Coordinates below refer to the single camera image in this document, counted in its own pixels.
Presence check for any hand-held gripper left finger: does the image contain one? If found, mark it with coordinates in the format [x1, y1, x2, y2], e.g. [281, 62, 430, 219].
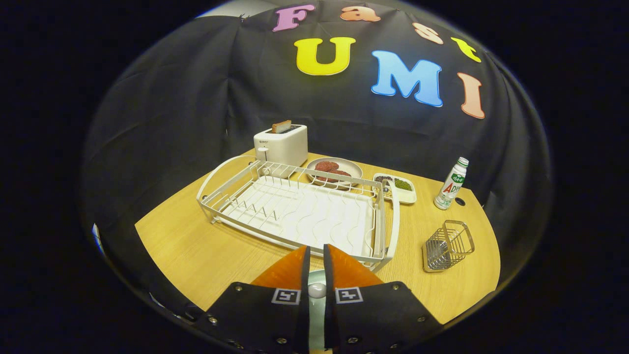
[194, 246, 311, 354]

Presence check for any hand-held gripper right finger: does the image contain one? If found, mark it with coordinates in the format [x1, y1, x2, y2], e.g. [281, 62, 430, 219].
[323, 243, 443, 354]

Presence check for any pale green plate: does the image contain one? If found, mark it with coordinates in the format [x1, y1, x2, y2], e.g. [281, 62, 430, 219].
[308, 269, 326, 351]

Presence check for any white wire dish rack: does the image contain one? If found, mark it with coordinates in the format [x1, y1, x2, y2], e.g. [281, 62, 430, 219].
[197, 155, 401, 272]

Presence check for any metal wire basket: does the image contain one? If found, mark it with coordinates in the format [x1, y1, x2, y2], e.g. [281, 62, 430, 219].
[422, 220, 475, 273]

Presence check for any beige round plate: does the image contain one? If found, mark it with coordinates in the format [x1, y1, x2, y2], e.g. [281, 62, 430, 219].
[306, 157, 364, 189]

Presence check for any white drip tray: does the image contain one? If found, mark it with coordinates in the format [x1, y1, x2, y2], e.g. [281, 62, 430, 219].
[219, 176, 376, 256]

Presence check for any white divided tray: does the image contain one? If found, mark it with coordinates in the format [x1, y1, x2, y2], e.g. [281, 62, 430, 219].
[372, 173, 417, 205]

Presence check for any white toaster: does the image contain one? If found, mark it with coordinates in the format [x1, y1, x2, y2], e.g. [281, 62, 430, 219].
[254, 124, 309, 178]

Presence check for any white milk bottle green label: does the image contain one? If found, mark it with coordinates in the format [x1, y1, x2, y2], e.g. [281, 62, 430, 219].
[434, 157, 469, 210]

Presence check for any black backdrop cloth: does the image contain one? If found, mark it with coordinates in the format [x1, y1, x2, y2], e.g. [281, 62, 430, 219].
[81, 0, 553, 315]

